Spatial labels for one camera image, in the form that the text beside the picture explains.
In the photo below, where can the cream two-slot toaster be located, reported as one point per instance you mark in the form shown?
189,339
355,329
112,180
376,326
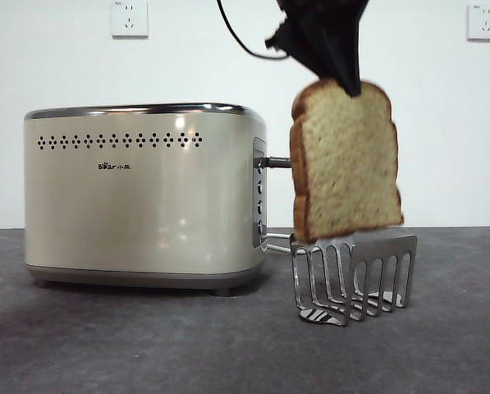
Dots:
138,205

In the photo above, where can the white wall socket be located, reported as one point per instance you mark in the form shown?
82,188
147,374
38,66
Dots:
130,18
484,22

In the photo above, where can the stainless steel toast rack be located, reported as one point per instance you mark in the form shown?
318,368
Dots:
386,252

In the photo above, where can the brown-crusted bread slice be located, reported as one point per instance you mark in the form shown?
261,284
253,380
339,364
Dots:
347,164

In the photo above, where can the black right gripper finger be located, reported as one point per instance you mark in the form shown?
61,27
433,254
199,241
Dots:
306,49
345,57

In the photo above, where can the grey toaster lever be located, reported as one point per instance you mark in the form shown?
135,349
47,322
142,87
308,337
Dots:
277,161

